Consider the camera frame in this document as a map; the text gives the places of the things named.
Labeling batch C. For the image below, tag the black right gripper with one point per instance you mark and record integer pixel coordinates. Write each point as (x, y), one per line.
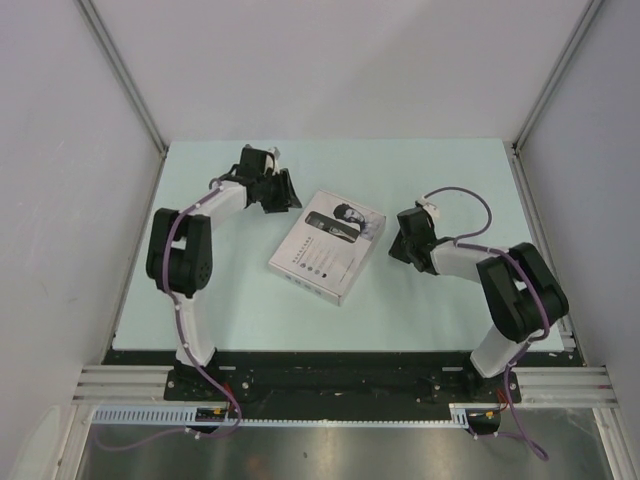
(397, 252)

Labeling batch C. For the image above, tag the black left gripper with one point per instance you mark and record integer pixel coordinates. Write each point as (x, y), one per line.
(286, 198)

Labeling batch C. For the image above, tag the white box with black tray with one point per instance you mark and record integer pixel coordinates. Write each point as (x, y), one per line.
(321, 263)

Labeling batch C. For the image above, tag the silver black hair clipper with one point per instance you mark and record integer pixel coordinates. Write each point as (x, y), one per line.
(332, 226)

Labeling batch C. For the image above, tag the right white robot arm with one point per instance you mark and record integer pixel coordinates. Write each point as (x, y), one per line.
(523, 297)

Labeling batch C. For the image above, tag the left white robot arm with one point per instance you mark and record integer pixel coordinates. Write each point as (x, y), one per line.
(180, 256)

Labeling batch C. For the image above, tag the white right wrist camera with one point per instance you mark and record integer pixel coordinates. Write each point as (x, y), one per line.
(428, 207)

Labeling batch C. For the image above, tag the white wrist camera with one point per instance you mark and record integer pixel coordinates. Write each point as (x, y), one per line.
(271, 162)
(428, 207)

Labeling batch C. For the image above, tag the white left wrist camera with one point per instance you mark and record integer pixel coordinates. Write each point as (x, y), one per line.
(271, 162)

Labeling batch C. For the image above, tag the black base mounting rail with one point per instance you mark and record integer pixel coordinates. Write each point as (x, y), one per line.
(341, 386)

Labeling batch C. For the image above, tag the aluminium frame rail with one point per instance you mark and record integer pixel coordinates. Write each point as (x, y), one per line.
(557, 387)

